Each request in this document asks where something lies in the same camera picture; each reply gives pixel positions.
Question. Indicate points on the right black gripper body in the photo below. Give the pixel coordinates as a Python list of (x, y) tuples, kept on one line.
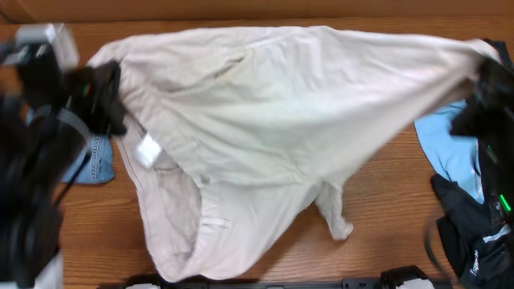
[(482, 113)]

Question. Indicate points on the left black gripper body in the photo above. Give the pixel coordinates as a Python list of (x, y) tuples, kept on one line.
[(97, 108)]

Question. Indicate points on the beige cotton shorts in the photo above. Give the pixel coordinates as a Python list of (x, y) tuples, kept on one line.
[(232, 132)]

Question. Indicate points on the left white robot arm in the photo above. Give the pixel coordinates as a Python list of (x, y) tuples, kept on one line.
[(30, 216)]

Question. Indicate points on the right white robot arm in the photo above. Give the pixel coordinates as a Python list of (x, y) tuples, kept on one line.
[(498, 159)]

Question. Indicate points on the light blue shirt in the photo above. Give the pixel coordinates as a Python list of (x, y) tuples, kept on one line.
[(455, 158)]

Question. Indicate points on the folded light blue jeans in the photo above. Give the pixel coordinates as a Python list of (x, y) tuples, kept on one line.
[(94, 164)]

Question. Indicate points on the dark navy garment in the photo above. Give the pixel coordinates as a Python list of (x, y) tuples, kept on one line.
[(477, 241)]

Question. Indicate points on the black aluminium frame rail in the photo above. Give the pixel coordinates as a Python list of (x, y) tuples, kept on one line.
[(401, 277)]

